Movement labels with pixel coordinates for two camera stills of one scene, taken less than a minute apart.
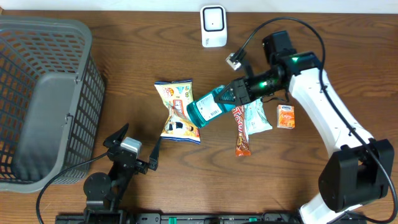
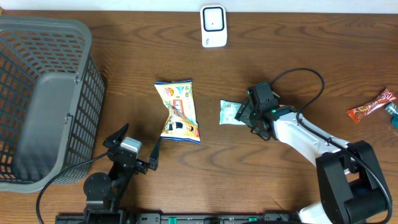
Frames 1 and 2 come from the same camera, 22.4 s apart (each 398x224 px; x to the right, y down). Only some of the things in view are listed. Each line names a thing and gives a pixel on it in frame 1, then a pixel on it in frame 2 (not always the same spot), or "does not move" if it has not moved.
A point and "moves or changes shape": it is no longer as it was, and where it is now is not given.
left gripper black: (142, 167) does not move
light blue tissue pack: (255, 117) moves or changes shape
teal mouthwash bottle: (206, 108) → (392, 108)
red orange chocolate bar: (242, 148) → (358, 113)
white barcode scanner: (214, 26) does not move
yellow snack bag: (178, 96) does not move
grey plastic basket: (51, 101) does not move
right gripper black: (244, 94) → (243, 112)
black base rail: (178, 218) does not move
